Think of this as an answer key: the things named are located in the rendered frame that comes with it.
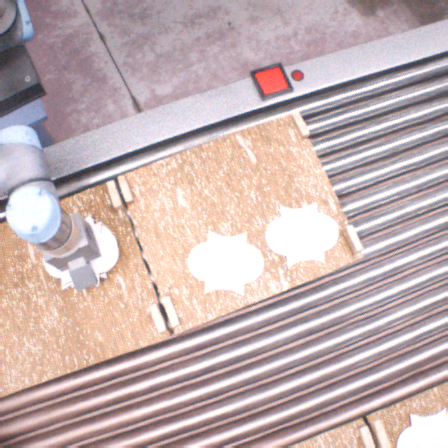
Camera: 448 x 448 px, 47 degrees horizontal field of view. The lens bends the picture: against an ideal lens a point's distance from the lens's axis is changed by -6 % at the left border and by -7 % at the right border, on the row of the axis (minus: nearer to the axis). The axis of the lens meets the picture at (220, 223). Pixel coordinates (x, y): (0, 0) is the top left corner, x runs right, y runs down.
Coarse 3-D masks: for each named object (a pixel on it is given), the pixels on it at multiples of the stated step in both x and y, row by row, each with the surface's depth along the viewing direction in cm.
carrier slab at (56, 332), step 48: (96, 192) 113; (0, 240) 111; (0, 288) 108; (48, 288) 108; (96, 288) 108; (144, 288) 108; (0, 336) 106; (48, 336) 106; (96, 336) 106; (144, 336) 105; (0, 384) 103
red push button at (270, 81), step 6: (258, 72) 121; (264, 72) 121; (270, 72) 121; (276, 72) 121; (258, 78) 120; (264, 78) 120; (270, 78) 120; (276, 78) 120; (282, 78) 120; (264, 84) 120; (270, 84) 120; (276, 84) 120; (282, 84) 120; (264, 90) 120; (270, 90) 119; (276, 90) 119
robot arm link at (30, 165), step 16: (16, 128) 81; (0, 144) 80; (16, 144) 80; (32, 144) 81; (0, 160) 79; (16, 160) 79; (32, 160) 80; (0, 176) 79; (16, 176) 79; (32, 176) 79; (48, 176) 82; (0, 192) 81
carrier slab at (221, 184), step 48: (240, 144) 115; (288, 144) 115; (144, 192) 113; (192, 192) 113; (240, 192) 113; (288, 192) 112; (144, 240) 110; (192, 240) 110; (192, 288) 108; (288, 288) 107
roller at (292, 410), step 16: (416, 352) 105; (432, 352) 105; (384, 368) 104; (400, 368) 104; (416, 368) 105; (336, 384) 105; (352, 384) 104; (368, 384) 104; (304, 400) 103; (320, 400) 103; (336, 400) 103; (256, 416) 103; (272, 416) 102; (288, 416) 102; (304, 416) 104; (208, 432) 103; (224, 432) 102; (240, 432) 102; (256, 432) 102
